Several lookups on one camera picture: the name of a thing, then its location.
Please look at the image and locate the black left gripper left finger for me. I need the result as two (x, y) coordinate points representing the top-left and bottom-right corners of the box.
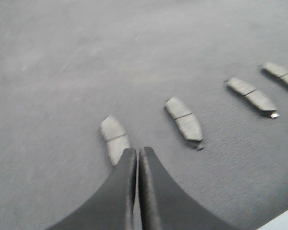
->
(49, 149), (137, 230)

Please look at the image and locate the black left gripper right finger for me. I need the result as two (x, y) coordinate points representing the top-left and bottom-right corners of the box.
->
(138, 147), (235, 230)

